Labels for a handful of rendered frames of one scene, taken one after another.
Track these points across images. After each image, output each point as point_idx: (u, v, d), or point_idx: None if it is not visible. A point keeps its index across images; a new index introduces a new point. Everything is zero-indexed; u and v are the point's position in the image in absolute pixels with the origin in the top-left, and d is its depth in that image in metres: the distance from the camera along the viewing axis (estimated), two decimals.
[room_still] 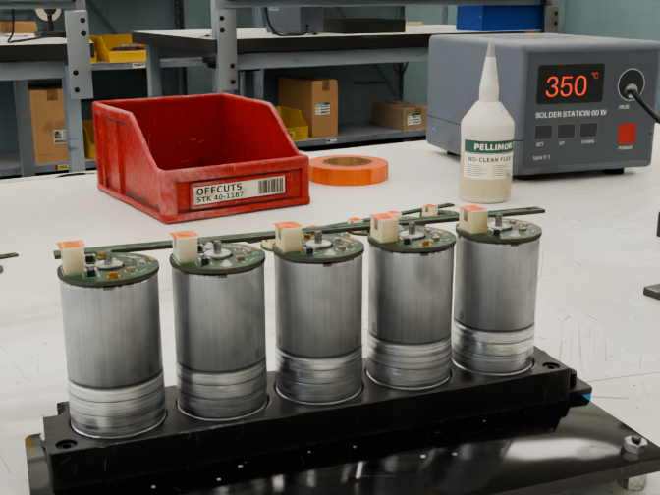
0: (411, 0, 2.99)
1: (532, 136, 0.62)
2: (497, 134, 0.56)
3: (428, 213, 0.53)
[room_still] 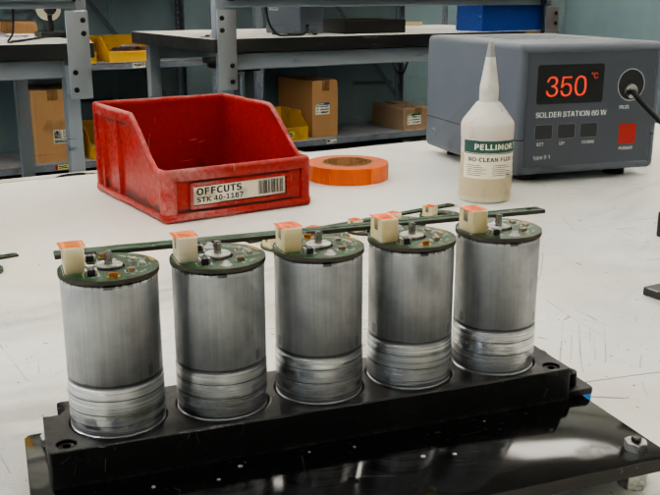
0: (411, 0, 2.99)
1: (532, 136, 0.62)
2: (497, 134, 0.56)
3: (428, 213, 0.53)
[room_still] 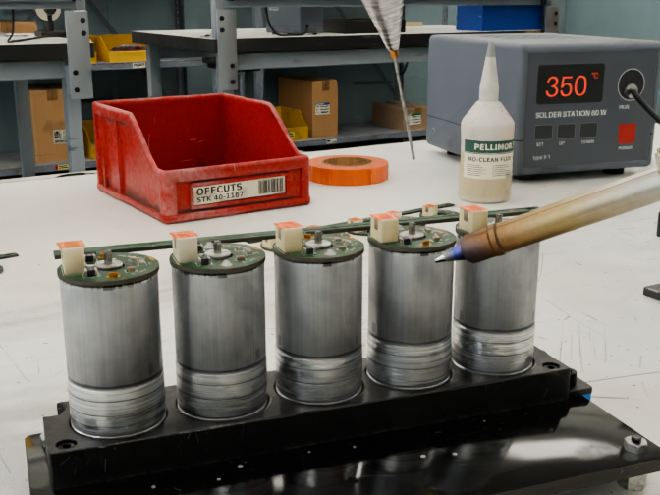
0: (411, 0, 2.99)
1: (532, 136, 0.62)
2: (497, 134, 0.56)
3: (428, 213, 0.53)
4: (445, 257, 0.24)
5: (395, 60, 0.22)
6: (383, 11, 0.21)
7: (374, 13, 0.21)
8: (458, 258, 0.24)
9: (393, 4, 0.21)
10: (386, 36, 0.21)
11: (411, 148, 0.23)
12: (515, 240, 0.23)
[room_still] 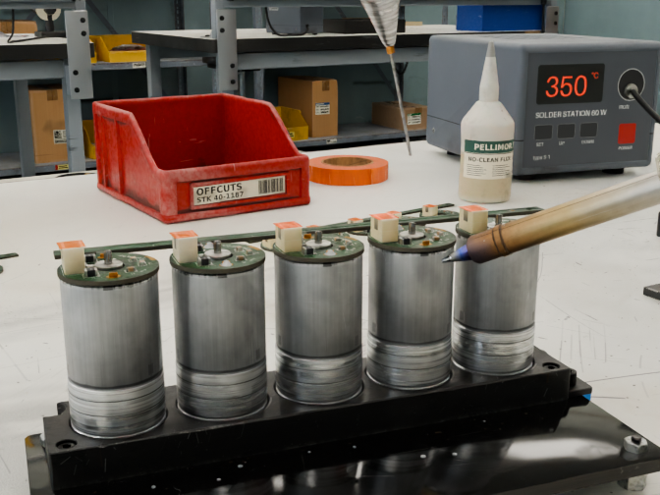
0: (411, 0, 2.99)
1: (532, 136, 0.62)
2: (497, 134, 0.56)
3: (428, 213, 0.53)
4: (452, 257, 0.24)
5: (391, 56, 0.22)
6: (379, 6, 0.21)
7: (370, 8, 0.21)
8: (464, 258, 0.24)
9: None
10: (382, 32, 0.21)
11: (407, 144, 0.23)
12: (520, 241, 0.23)
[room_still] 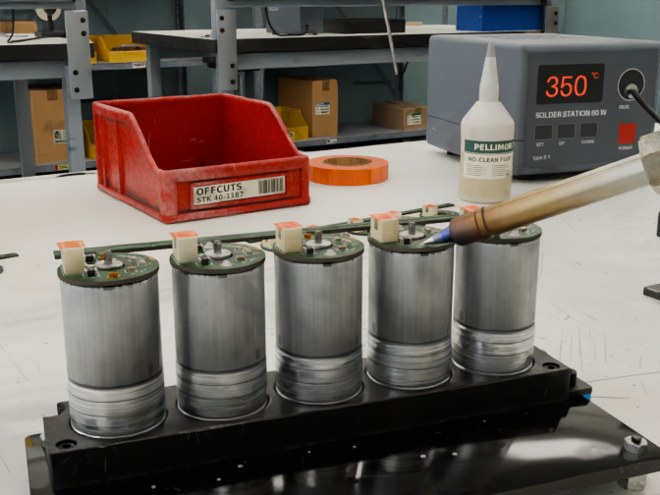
0: (411, 0, 2.99)
1: (532, 136, 0.62)
2: (497, 134, 0.56)
3: (428, 213, 0.53)
4: (433, 240, 0.24)
5: None
6: None
7: None
8: (446, 241, 0.24)
9: None
10: None
11: (393, 62, 0.23)
12: (502, 223, 0.23)
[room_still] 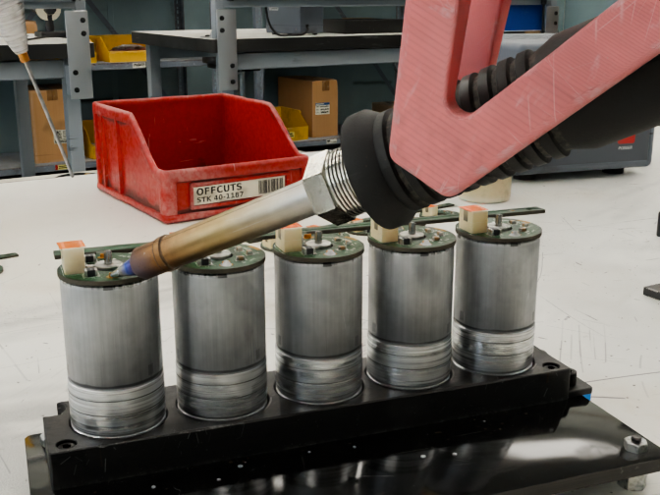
0: None
1: None
2: None
3: (428, 213, 0.53)
4: (118, 272, 0.22)
5: (26, 65, 0.19)
6: None
7: None
8: (130, 273, 0.21)
9: (1, 1, 0.18)
10: (6, 38, 0.19)
11: (66, 165, 0.20)
12: (178, 254, 0.20)
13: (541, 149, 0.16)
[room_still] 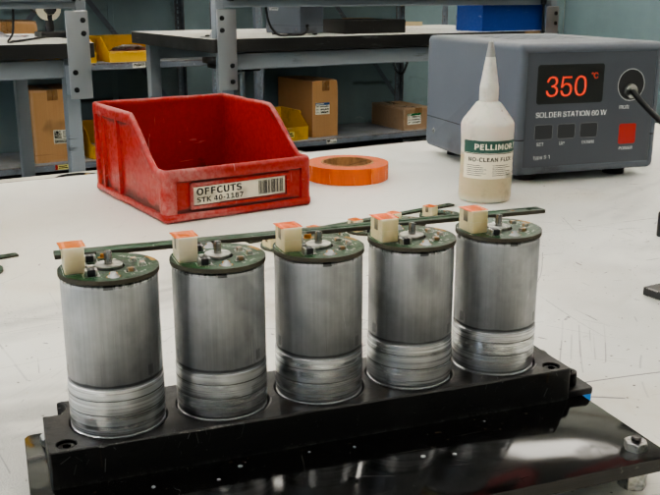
0: (411, 0, 2.99)
1: (532, 136, 0.62)
2: (497, 134, 0.56)
3: (428, 213, 0.53)
4: None
5: None
6: None
7: None
8: None
9: None
10: None
11: None
12: None
13: None
